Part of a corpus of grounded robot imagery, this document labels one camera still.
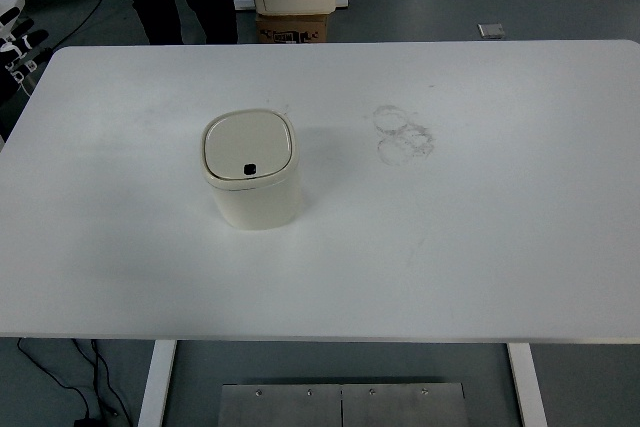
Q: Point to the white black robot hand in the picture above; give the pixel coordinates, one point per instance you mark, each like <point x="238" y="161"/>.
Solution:
<point x="12" y="54"/>

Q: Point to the cream lidded trash bin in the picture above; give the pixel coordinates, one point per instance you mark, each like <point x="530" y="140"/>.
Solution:
<point x="255" y="197"/>

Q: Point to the small white side table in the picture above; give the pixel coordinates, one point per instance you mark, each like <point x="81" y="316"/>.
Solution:
<point x="10" y="1"/>

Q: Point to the brown cardboard box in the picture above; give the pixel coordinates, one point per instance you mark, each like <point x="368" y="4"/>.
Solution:
<point x="290" y="29"/>

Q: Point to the white stand base bar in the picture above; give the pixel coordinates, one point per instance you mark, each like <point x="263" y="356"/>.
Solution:
<point x="342" y="1"/>

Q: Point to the white table leg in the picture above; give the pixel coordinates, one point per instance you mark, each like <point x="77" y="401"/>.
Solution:
<point x="527" y="387"/>
<point x="156" y="387"/>

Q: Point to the black power adapter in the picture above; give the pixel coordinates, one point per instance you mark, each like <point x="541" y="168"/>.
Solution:
<point x="86" y="422"/>

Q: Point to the grey metal plate with screws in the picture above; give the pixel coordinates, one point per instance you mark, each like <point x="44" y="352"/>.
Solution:
<point x="300" y="409"/>

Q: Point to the small grey floor plate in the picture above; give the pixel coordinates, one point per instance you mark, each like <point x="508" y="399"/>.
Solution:
<point x="490" y="30"/>

